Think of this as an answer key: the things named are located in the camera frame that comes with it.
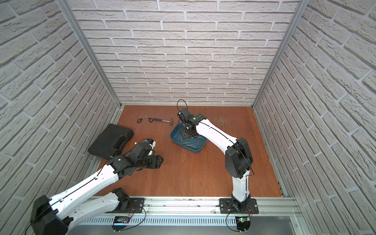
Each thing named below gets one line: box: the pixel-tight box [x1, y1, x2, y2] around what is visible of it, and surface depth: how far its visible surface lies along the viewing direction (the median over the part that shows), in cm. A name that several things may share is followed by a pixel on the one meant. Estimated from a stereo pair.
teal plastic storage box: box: [170, 122, 208, 154], surface depth 99 cm
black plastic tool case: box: [87, 123, 135, 160], surface depth 94 cm
